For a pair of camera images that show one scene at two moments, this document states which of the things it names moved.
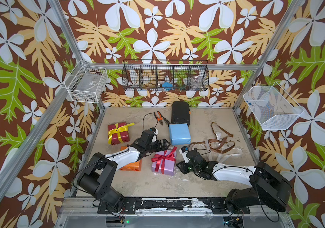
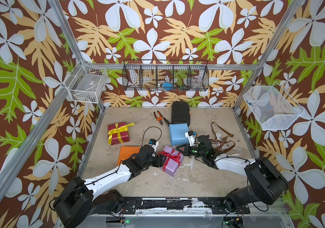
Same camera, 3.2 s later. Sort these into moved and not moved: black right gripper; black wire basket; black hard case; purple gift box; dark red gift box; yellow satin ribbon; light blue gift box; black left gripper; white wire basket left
Moved: black left gripper; black right gripper; purple gift box
Not moved: dark red gift box; black hard case; white wire basket left; yellow satin ribbon; black wire basket; light blue gift box
